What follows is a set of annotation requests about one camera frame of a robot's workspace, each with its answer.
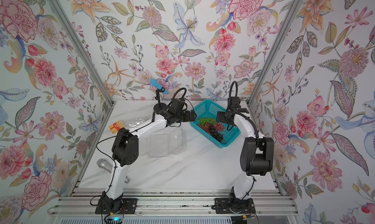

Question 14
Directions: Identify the green grape bunch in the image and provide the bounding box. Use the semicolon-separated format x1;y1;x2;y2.
198;117;216;125

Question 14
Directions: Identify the grey metal cylinder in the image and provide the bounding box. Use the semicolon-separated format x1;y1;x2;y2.
96;158;131;184

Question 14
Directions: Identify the orange yellow snack packet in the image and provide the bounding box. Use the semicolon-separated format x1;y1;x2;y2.
109;120;125;134

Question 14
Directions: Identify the clear clamshell container front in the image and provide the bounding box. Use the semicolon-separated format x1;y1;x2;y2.
139;127;187;158

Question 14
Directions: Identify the clear clamshell container back left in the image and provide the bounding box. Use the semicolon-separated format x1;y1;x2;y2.
124;116;151;131

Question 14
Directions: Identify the teal plastic mesh basket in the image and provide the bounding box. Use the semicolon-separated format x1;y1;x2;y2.
190;100;240;148

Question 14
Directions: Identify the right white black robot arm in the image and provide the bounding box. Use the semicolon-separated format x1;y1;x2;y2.
212;97;274;214

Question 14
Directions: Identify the red grape bunch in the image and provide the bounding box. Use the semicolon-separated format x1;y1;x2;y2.
198;123;225;134

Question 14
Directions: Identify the aluminium rail base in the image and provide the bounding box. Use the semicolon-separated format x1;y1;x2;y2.
47;188;302;224

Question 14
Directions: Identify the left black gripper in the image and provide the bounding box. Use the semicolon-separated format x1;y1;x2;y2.
174;108;197;124

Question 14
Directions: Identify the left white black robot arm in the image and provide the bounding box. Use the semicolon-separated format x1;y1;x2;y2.
99;97;197;213

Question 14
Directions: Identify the blue microphone on black stand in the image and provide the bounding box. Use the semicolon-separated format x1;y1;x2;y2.
150;79;169;112

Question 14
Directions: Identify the clear clamshell container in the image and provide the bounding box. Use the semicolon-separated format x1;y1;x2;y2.
124;116;151;131
139;127;187;158

